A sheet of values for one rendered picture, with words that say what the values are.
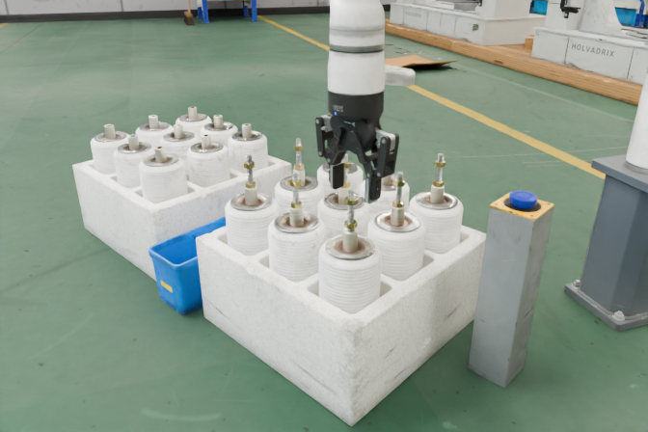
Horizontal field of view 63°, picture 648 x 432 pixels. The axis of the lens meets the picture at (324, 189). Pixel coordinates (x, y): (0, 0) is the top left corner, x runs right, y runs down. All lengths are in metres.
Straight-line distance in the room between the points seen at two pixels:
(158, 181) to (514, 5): 3.41
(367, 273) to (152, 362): 0.44
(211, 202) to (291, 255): 0.40
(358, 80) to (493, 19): 3.46
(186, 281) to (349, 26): 0.62
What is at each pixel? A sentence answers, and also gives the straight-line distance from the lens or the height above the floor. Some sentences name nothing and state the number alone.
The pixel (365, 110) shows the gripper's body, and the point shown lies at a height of 0.47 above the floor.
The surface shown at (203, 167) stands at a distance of 1.23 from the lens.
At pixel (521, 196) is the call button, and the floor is 0.33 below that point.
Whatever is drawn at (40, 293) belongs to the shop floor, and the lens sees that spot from 1.30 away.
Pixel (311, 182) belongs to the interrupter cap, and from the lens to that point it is 1.03.
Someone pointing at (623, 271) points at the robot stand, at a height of 0.12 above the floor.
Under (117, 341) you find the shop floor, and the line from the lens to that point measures 1.09.
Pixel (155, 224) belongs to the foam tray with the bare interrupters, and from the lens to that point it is 1.15.
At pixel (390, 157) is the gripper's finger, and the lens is 0.70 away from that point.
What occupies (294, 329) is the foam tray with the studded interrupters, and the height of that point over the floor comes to 0.12.
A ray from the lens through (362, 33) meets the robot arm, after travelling 0.67.
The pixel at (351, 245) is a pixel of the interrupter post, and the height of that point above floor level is 0.26.
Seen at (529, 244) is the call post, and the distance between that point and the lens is 0.83.
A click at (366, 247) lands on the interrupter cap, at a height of 0.25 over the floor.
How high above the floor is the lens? 0.65
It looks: 23 degrees down
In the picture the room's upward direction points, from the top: straight up
